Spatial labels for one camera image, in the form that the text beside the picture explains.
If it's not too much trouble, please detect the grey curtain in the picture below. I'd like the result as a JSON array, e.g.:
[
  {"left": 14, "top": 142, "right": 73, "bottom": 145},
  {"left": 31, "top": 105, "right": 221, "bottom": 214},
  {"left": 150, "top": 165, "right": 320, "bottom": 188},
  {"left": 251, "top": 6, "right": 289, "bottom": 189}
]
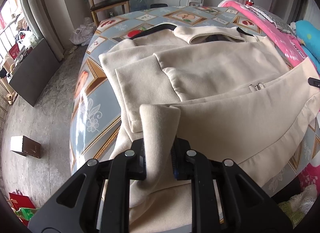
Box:
[{"left": 19, "top": 0, "right": 65, "bottom": 61}]

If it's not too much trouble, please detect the white plastic bag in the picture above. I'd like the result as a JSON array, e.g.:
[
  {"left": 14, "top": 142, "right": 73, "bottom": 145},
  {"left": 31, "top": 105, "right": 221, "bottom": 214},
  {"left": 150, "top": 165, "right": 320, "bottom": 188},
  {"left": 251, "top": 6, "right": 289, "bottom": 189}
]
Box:
[{"left": 16, "top": 30, "right": 38, "bottom": 48}]

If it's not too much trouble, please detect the empty water jug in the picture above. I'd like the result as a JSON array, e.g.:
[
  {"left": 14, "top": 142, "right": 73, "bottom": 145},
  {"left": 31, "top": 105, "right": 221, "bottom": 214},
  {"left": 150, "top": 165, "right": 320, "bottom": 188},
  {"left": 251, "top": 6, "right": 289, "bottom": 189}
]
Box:
[{"left": 130, "top": 0, "right": 148, "bottom": 12}]

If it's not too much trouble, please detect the red gift box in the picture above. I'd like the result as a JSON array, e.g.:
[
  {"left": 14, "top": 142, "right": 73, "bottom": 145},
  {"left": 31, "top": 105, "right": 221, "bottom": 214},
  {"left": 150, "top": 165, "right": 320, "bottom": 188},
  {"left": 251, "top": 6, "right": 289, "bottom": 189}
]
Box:
[{"left": 9, "top": 43, "right": 20, "bottom": 59}]

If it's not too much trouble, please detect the beige zip jacket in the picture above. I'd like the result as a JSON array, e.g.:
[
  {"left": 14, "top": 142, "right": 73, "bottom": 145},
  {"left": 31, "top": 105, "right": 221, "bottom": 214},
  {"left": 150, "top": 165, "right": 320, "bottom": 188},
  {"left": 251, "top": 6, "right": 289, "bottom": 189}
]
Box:
[{"left": 99, "top": 24, "right": 320, "bottom": 233}]

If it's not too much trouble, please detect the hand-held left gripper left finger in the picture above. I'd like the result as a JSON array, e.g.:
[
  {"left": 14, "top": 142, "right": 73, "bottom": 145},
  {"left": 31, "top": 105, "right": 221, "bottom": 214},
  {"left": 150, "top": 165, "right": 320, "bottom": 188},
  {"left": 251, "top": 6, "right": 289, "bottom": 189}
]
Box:
[{"left": 28, "top": 139, "right": 147, "bottom": 233}]

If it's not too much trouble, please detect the blue pillow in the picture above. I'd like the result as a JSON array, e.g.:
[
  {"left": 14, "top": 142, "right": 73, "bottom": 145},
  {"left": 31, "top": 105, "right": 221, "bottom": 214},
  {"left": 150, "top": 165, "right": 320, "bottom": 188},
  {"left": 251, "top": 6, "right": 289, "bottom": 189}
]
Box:
[{"left": 291, "top": 20, "right": 320, "bottom": 71}]

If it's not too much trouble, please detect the clear plastic bag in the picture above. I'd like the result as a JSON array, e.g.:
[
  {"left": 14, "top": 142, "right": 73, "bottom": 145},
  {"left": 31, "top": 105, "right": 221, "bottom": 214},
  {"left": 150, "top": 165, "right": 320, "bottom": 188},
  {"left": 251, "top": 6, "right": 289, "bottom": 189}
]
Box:
[{"left": 69, "top": 17, "right": 97, "bottom": 46}]

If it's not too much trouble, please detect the silver cushion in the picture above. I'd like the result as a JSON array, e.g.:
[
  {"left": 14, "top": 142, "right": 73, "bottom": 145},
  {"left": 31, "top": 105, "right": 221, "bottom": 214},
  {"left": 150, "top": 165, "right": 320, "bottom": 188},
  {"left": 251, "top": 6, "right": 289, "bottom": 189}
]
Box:
[{"left": 247, "top": 5, "right": 297, "bottom": 33}]

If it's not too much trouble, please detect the brown cardboard box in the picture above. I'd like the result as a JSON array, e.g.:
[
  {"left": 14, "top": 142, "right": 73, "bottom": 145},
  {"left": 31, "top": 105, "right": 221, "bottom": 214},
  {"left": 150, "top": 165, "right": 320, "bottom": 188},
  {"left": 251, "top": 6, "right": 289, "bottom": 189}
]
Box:
[{"left": 10, "top": 135, "right": 42, "bottom": 159}]

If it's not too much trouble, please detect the pink floral blanket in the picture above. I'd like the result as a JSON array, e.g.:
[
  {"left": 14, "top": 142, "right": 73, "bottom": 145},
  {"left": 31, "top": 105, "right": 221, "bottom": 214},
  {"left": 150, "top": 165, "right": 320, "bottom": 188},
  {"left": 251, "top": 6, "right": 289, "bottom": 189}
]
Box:
[{"left": 217, "top": 0, "right": 320, "bottom": 193}]

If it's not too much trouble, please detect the metal window railing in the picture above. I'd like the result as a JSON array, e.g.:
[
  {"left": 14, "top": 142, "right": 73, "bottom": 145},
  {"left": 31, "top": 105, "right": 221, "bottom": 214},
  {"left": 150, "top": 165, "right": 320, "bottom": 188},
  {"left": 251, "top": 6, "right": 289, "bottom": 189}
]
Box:
[{"left": 0, "top": 10, "right": 25, "bottom": 128}]

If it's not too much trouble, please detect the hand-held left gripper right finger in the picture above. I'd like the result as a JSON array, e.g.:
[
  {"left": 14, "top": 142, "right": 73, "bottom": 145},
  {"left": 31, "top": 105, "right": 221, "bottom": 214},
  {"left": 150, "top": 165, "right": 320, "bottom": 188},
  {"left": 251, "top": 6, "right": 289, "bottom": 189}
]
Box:
[{"left": 171, "top": 138, "right": 293, "bottom": 233}]

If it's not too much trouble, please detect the dark cabinet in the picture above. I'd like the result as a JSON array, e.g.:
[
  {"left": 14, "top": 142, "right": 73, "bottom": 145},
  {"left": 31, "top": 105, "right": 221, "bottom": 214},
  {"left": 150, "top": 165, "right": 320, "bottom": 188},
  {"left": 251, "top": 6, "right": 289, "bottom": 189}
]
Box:
[{"left": 9, "top": 38, "right": 60, "bottom": 107}]

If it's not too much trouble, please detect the printed tablecloth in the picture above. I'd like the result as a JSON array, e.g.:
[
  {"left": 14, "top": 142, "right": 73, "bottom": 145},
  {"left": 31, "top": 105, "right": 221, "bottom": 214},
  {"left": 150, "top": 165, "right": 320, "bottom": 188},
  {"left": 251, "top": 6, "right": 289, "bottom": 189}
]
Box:
[{"left": 69, "top": 5, "right": 320, "bottom": 196}]

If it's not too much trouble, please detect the wooden chair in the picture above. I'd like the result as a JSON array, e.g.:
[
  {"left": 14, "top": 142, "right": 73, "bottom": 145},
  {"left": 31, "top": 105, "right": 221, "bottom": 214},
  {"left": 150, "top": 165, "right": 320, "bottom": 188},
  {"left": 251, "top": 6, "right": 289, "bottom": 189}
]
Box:
[{"left": 85, "top": 0, "right": 131, "bottom": 27}]

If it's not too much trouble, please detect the green packet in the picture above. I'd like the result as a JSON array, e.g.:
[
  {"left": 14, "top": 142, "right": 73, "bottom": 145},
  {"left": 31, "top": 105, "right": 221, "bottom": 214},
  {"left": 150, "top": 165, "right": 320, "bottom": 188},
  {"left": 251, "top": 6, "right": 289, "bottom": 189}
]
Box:
[{"left": 15, "top": 207, "right": 38, "bottom": 221}]

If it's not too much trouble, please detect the white green fleece garment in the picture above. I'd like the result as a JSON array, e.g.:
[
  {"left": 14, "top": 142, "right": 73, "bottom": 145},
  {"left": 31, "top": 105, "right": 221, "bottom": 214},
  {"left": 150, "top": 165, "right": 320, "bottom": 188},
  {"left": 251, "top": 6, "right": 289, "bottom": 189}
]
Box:
[{"left": 277, "top": 184, "right": 318, "bottom": 221}]

